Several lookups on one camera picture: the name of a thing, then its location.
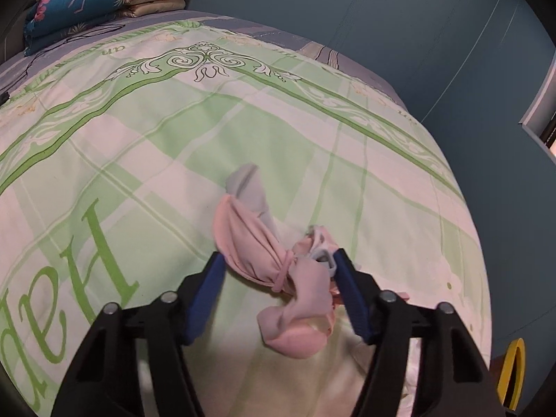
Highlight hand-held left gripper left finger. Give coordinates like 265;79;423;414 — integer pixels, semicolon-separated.
51;252;227;417

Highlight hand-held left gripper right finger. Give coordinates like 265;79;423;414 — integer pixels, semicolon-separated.
332;248;507;417

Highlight pink sock bundle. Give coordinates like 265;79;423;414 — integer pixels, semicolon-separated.
213;163;342;359

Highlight yellow ring object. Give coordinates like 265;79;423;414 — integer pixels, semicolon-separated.
496;337;527;410

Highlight green patterned blanket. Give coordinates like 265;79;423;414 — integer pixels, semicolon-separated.
0;19;492;417

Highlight blue floral folded blanket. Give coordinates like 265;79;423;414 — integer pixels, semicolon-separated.
24;0;133;55

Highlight white window frame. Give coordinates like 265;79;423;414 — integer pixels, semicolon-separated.
519;43;556;158

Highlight black cable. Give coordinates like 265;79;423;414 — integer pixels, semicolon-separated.
24;22;128;81

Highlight grey upholstered bed frame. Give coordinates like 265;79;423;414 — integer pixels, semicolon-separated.
0;0;32;64

